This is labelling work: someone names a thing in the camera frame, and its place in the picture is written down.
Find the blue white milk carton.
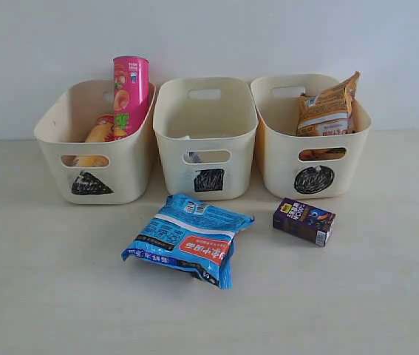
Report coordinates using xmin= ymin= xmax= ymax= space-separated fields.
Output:
xmin=183 ymin=151 xmax=203 ymax=164

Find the blue noodle packet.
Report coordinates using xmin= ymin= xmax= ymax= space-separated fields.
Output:
xmin=121 ymin=194 xmax=254 ymax=289

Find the yellow Lays chips can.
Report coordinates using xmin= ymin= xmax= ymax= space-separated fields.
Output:
xmin=61 ymin=114 xmax=115 ymax=167

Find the pink Lays chips can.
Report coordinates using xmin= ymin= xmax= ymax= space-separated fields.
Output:
xmin=113 ymin=56 xmax=149 ymax=141

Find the orange noodle packet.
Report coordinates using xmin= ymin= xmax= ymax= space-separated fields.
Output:
xmin=296 ymin=70 xmax=361 ymax=163

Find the cream bin square mark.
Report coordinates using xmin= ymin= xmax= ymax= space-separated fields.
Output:
xmin=153 ymin=77 xmax=258 ymax=200

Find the cream bin circle mark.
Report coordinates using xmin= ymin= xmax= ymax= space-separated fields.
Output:
xmin=250 ymin=74 xmax=371 ymax=200

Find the cream bin triangle mark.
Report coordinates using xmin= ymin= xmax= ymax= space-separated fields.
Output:
xmin=34 ymin=80 xmax=158 ymax=204

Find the purple juice carton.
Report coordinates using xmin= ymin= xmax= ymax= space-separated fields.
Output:
xmin=272 ymin=197 xmax=336 ymax=247

